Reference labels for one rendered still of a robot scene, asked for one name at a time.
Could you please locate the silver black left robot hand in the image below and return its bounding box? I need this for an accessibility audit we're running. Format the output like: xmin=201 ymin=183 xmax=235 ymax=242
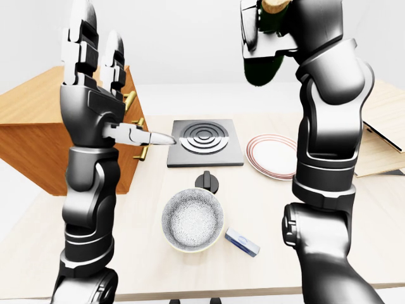
xmin=59 ymin=0 xmax=177 ymax=149

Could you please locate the round black knob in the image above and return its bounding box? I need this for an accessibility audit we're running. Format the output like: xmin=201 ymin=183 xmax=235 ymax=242
xmin=194 ymin=170 xmax=221 ymax=195

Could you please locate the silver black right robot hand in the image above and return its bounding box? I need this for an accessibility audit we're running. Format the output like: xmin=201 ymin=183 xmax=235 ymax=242
xmin=239 ymin=0 xmax=345 ymax=65

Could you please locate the small blue white box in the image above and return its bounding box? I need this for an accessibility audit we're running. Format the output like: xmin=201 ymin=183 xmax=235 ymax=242
xmin=224 ymin=227 xmax=261 ymax=257

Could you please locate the dark green wine bottle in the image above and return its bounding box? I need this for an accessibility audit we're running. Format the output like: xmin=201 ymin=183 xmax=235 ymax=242
xmin=242 ymin=0 xmax=292 ymax=87

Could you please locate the white plate with red rings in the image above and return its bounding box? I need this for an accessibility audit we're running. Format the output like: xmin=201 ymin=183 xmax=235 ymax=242
xmin=245 ymin=134 xmax=300 ymax=181

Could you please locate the wooden cabinet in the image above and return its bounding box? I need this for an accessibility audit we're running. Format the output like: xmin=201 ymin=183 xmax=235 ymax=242
xmin=0 ymin=65 xmax=150 ymax=198

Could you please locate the flat dark stove plate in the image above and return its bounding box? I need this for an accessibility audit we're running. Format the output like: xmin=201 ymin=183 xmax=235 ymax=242
xmin=166 ymin=118 xmax=246 ymax=169

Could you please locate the tray of wooden slats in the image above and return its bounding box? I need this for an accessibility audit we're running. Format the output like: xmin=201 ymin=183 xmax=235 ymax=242
xmin=353 ymin=79 xmax=405 ymax=179

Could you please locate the patterned grey bowl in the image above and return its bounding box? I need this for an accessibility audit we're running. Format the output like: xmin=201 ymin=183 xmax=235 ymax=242
xmin=161 ymin=187 xmax=226 ymax=253

